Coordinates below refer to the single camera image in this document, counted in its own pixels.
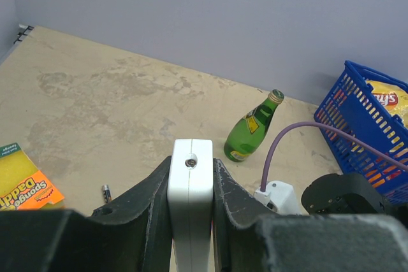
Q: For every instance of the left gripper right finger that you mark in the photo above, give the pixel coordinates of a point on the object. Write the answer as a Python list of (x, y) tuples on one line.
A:
[(240, 240)]

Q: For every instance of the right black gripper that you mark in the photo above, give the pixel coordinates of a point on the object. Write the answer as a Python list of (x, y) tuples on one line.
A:
[(350, 193)]

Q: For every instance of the yellow chips bag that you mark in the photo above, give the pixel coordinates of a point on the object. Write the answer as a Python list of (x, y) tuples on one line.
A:
[(392, 98)]

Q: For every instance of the green glass bottle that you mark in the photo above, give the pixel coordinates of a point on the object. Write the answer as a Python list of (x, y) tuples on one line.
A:
[(250, 131)]

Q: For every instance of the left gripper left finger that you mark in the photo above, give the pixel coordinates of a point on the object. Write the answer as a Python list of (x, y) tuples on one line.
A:
[(136, 226)]

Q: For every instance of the blue plastic basket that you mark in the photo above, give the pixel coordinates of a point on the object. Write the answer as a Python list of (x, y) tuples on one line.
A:
[(351, 107)]

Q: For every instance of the black AAA battery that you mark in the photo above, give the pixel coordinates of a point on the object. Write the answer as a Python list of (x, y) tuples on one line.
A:
[(107, 197)]

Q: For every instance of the black corner bracket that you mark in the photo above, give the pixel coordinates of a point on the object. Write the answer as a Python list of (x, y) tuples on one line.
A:
[(23, 31)]

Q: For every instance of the white remote control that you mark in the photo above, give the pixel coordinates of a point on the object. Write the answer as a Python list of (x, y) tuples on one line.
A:
[(190, 196)]

